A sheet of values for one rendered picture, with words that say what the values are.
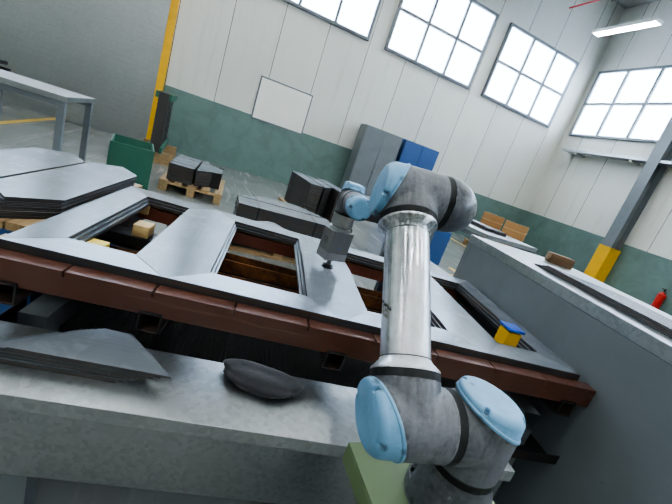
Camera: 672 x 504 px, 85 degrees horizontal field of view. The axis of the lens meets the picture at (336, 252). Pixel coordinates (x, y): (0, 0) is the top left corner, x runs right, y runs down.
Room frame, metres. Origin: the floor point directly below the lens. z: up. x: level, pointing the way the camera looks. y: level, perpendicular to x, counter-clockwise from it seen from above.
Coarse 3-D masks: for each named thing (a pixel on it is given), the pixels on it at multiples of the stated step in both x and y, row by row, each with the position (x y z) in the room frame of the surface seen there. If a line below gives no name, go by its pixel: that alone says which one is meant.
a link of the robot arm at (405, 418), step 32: (384, 192) 0.71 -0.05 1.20; (416, 192) 0.71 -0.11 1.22; (448, 192) 0.74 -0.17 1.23; (384, 224) 0.71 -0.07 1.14; (416, 224) 0.68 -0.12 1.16; (384, 256) 0.68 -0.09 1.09; (416, 256) 0.64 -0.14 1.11; (384, 288) 0.63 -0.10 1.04; (416, 288) 0.60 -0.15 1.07; (384, 320) 0.59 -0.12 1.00; (416, 320) 0.57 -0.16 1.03; (384, 352) 0.55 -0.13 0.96; (416, 352) 0.54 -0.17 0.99; (384, 384) 0.50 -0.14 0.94; (416, 384) 0.49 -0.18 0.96; (384, 416) 0.45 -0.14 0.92; (416, 416) 0.46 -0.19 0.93; (448, 416) 0.48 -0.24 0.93; (384, 448) 0.44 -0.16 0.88; (416, 448) 0.45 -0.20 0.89; (448, 448) 0.46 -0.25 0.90
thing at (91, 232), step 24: (120, 216) 1.09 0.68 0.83; (0, 240) 0.70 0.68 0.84; (288, 240) 1.47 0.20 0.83; (72, 264) 0.73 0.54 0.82; (96, 264) 0.74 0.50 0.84; (216, 264) 0.97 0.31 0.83; (192, 288) 0.79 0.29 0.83; (456, 288) 1.65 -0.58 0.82; (288, 312) 0.84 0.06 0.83; (312, 312) 0.86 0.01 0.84; (432, 312) 1.16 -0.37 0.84; (480, 312) 1.43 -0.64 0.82; (504, 360) 1.00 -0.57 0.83
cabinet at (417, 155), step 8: (408, 144) 9.54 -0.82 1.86; (416, 144) 9.63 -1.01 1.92; (400, 152) 9.59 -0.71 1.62; (408, 152) 9.57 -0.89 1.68; (416, 152) 9.65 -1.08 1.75; (424, 152) 9.73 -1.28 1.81; (432, 152) 9.81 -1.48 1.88; (400, 160) 9.52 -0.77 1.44; (408, 160) 9.60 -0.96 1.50; (416, 160) 9.68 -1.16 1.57; (424, 160) 9.76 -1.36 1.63; (432, 160) 9.84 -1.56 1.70; (424, 168) 9.79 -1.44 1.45; (432, 168) 9.88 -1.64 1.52
